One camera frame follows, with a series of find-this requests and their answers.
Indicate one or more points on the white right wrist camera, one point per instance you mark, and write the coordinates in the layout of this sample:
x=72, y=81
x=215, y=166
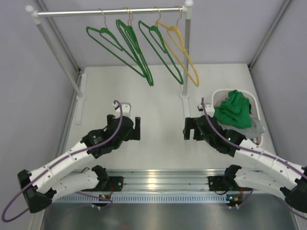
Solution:
x=209, y=109

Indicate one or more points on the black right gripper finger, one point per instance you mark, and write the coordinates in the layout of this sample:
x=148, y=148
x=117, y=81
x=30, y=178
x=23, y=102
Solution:
x=187, y=133
x=190, y=123

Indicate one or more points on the perforated cable tray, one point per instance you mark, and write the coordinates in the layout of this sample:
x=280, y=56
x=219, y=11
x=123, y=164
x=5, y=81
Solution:
x=151, y=198

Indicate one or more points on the aluminium mounting rail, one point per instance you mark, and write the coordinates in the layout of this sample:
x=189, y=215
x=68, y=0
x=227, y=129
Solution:
x=189, y=181

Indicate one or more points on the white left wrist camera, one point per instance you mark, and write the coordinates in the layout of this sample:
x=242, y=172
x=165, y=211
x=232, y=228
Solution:
x=126, y=109

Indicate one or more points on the yellow hanger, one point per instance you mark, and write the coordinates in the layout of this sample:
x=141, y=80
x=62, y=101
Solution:
x=176, y=36

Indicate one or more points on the grey garment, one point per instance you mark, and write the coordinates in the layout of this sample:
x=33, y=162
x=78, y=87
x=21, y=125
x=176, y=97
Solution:
x=252, y=132

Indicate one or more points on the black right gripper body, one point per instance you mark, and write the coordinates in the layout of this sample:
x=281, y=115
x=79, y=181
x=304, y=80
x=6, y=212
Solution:
x=206, y=138

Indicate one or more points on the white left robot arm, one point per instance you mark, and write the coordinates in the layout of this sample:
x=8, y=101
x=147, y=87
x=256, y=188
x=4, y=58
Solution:
x=43, y=186

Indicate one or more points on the white laundry basket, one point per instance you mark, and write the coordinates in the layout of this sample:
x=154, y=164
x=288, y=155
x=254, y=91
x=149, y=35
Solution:
x=221, y=94

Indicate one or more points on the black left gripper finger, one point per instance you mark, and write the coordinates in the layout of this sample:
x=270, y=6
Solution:
x=136, y=134
x=137, y=122

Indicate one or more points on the green double hanger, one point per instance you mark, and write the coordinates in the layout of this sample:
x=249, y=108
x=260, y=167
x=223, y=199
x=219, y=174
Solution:
x=130, y=38

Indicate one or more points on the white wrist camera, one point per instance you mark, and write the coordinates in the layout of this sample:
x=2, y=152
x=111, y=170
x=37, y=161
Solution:
x=209, y=109
x=126, y=109

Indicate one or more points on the green tank top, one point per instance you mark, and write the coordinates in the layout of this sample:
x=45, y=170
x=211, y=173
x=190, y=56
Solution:
x=234, y=110

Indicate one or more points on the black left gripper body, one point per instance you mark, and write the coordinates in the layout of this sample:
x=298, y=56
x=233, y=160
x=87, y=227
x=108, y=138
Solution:
x=136, y=128

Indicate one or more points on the white metal clothes rack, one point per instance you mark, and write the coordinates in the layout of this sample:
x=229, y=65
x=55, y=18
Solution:
x=80, y=90

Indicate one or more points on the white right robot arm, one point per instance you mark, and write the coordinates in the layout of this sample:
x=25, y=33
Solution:
x=254, y=167

